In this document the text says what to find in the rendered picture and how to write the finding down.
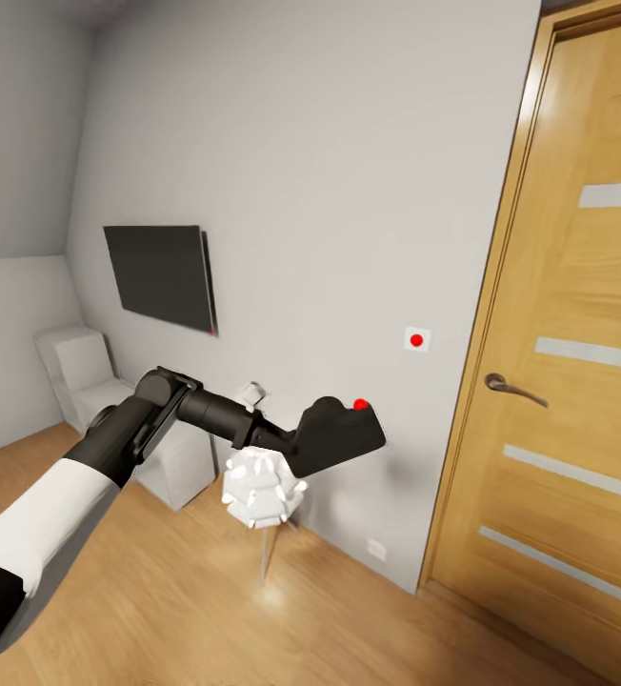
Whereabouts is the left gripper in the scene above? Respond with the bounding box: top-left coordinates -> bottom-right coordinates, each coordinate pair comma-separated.
200,394 -> 298,454

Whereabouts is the digital camera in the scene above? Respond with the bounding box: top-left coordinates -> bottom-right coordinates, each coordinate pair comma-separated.
283,395 -> 387,478

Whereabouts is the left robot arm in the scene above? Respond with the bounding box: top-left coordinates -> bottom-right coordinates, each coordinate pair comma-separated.
0,366 -> 298,654

